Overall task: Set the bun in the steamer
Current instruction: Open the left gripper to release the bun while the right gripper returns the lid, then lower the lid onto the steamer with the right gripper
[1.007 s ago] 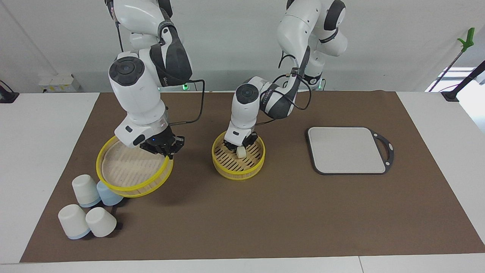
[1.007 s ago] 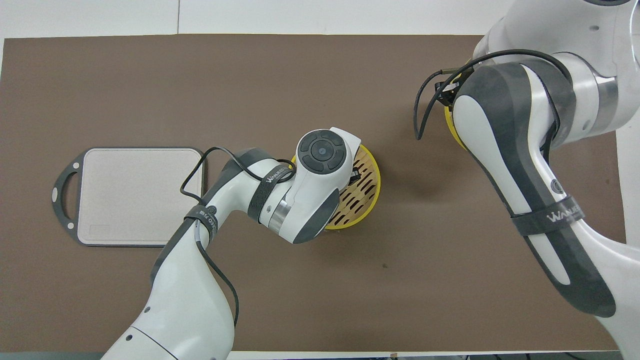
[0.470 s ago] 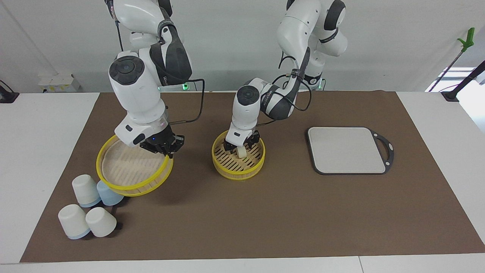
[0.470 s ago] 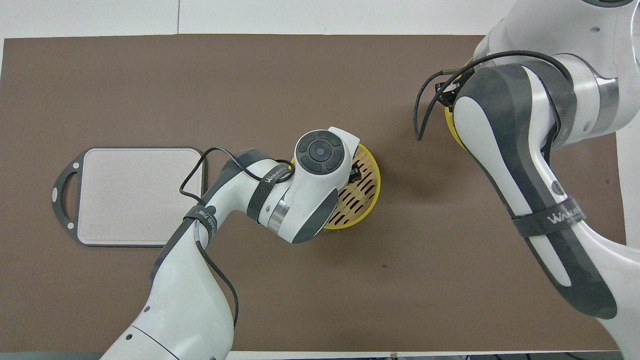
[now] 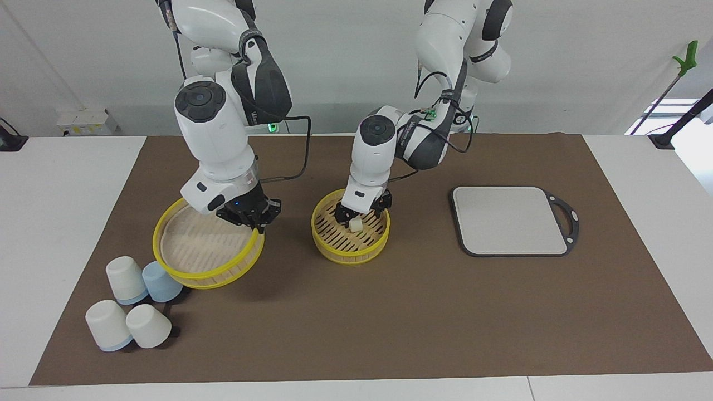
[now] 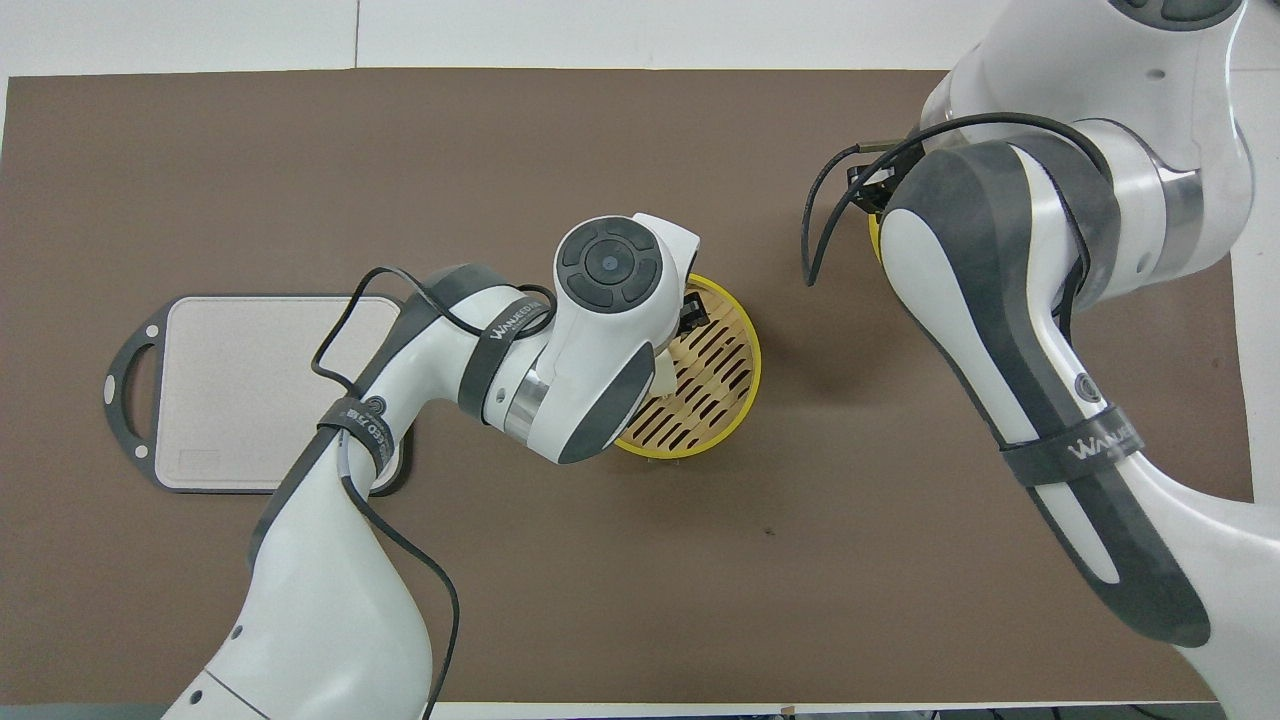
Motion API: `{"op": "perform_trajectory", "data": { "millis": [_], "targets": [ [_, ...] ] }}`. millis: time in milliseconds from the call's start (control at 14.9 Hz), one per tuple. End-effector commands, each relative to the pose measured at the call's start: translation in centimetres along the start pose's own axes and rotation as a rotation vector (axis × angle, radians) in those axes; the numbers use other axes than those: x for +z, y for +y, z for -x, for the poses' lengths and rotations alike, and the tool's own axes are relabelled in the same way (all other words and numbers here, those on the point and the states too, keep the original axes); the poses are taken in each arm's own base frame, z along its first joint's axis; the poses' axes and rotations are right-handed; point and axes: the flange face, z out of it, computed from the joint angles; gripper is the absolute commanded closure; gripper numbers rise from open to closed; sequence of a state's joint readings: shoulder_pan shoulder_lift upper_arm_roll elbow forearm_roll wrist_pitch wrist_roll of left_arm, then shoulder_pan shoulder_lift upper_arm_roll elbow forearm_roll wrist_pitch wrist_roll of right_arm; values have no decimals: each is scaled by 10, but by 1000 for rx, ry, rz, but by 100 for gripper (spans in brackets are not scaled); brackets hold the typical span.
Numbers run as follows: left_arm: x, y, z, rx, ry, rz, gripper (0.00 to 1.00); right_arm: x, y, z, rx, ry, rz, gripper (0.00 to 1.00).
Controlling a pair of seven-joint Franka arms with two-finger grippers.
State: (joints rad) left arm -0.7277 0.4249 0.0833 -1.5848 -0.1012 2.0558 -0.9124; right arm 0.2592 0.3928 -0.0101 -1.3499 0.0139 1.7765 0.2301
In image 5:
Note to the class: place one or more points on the white wall socket box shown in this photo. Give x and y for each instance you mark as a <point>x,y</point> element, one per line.
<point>86,121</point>

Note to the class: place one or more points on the white steamed bun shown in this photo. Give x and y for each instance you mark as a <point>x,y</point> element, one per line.
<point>356,225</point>

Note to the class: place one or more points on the green tipped pole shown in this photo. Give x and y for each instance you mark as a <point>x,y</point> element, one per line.
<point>677,72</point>

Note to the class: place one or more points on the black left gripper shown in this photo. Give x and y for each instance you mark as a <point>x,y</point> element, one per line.
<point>379,203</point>

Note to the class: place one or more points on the yellow bamboo steamer base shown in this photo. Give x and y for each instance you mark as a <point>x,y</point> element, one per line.
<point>351,245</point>

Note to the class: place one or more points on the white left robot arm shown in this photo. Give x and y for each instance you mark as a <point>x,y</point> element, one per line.
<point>440,83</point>

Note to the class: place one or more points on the brown table mat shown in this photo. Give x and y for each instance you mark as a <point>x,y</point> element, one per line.
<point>390,323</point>

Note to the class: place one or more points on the black camera stand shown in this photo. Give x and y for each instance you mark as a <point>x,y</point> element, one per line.
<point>679,120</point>

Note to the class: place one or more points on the black table clamp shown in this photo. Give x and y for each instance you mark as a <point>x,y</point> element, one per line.
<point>11,139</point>

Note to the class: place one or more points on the yellow steamer tier with cloth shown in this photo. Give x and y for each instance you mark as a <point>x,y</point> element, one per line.
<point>200,250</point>

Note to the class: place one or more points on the white plastic cup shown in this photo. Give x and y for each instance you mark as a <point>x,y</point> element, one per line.
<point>107,326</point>
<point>126,278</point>
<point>147,326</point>

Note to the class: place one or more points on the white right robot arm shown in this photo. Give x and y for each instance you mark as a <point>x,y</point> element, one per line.
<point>223,100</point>

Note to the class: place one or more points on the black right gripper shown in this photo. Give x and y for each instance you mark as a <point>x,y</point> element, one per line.
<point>248,209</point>

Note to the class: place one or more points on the light blue plastic cup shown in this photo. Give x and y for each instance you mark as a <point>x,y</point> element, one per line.
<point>161,281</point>

